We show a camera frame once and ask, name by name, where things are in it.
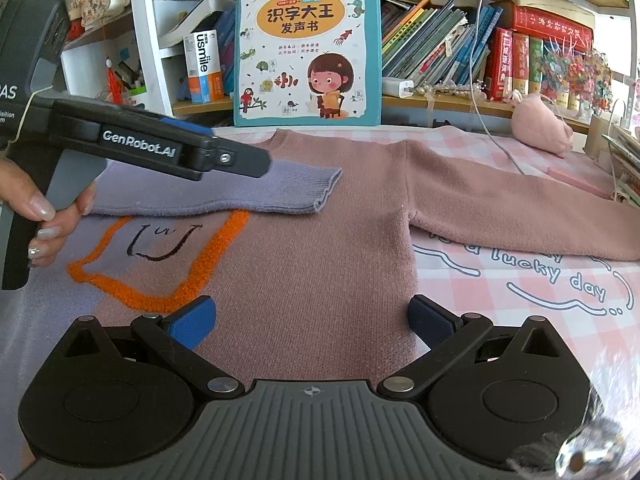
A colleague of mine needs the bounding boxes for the pink and purple sweater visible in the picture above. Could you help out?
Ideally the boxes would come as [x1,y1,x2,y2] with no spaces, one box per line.
[1,127,639,478]

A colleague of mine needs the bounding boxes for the person's left hand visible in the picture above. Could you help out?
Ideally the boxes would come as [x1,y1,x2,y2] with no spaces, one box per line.
[1,159,96,268]

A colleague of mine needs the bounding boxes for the pink checkered tablecloth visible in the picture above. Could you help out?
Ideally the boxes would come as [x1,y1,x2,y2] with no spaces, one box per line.
[201,127,639,382]

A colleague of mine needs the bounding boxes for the usmile toothbrush box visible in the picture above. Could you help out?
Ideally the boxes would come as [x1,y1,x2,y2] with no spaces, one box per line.
[183,29,224,104]

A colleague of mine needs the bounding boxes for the pink flat ruler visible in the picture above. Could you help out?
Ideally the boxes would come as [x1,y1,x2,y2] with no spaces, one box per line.
[546,168,613,200]

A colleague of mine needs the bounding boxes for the teal children's sound book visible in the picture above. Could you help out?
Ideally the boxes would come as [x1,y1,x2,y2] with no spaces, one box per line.
[233,0,382,127]

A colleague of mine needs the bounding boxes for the pink plush pig toy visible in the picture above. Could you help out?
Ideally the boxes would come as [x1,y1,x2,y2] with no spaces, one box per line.
[511,93,574,158]

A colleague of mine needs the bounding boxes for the stack of children's books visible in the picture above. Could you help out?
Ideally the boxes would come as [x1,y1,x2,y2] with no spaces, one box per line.
[603,126,640,208]

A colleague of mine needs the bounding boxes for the white power adapter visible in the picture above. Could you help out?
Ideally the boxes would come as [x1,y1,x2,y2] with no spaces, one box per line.
[382,77,414,99]

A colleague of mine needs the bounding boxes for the red idiom dictionary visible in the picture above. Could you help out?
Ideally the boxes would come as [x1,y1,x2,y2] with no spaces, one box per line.
[485,27,513,101]

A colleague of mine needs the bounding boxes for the colourful bead flower ornament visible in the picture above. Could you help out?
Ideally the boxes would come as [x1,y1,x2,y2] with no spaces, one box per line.
[536,41,613,113]

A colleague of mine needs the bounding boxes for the red student dictionary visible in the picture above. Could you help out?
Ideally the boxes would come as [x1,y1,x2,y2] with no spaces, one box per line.
[512,32,529,96]

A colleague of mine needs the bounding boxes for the row of thin books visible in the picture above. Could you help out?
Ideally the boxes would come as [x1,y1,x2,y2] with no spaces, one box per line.
[382,0,502,89]

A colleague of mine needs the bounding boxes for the wooden bookshelf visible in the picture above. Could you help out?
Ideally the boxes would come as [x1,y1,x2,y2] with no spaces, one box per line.
[63,0,639,127]

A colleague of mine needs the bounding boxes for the big red dictionary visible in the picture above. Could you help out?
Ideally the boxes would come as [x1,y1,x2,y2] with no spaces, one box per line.
[492,1,593,52]

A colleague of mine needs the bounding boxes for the pearl bead string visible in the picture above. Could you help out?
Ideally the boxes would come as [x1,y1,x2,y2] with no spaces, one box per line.
[413,79,490,100]

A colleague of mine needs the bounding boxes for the white charging cable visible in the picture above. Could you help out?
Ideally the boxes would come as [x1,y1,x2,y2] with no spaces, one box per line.
[466,0,526,176]

